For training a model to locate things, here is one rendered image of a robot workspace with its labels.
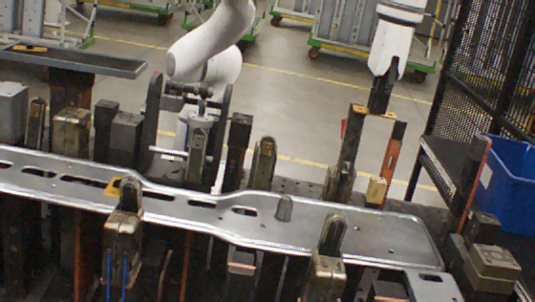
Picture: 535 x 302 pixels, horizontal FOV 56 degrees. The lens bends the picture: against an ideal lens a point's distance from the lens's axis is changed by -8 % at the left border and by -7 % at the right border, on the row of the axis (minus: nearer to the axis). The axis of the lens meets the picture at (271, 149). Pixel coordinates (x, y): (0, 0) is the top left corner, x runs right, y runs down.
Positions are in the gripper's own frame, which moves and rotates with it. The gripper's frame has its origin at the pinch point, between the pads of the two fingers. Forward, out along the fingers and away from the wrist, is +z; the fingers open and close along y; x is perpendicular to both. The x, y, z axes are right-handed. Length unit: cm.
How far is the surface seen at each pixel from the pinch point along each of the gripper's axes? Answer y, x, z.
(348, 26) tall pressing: -684, 100, 74
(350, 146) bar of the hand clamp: -14.7, 0.1, 15.2
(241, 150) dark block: -18.5, -23.2, 22.0
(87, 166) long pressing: -7, -55, 27
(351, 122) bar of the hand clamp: -15.2, -0.9, 10.0
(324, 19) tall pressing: -689, 64, 72
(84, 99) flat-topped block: -31, -65, 21
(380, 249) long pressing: 7.1, 6.6, 27.2
